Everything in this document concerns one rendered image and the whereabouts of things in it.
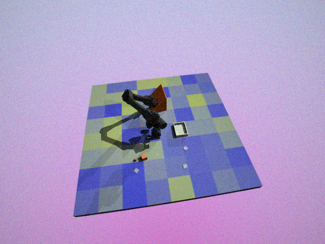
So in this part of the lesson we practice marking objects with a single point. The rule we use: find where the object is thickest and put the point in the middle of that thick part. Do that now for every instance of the white rectangular tray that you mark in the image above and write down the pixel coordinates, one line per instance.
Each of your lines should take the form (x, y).
(180, 129)

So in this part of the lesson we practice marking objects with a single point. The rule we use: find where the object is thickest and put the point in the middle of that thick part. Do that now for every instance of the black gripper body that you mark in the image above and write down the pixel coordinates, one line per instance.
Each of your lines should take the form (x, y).
(156, 131)

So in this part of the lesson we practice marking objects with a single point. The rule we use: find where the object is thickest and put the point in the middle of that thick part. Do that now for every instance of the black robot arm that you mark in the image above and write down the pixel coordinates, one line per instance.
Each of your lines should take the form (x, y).
(150, 116)

